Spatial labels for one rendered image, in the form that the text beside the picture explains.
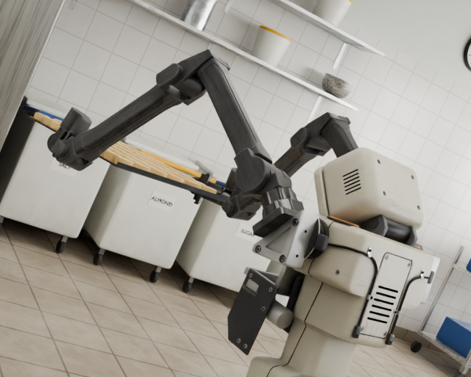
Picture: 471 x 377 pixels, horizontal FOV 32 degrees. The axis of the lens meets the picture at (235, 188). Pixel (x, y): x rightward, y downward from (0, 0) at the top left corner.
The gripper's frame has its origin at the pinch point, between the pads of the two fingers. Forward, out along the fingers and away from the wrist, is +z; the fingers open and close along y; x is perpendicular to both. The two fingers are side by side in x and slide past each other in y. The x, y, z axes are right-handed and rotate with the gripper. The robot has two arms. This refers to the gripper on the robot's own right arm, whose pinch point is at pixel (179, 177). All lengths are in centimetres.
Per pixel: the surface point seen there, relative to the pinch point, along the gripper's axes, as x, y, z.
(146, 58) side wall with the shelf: -277, 34, 87
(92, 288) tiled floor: -184, -94, 45
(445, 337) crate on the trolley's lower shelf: -406, -75, -194
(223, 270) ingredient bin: -266, -71, -14
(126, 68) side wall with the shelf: -272, 24, 95
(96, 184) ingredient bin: -213, -45, 72
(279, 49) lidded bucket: -292, 74, 10
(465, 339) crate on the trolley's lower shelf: -392, -67, -205
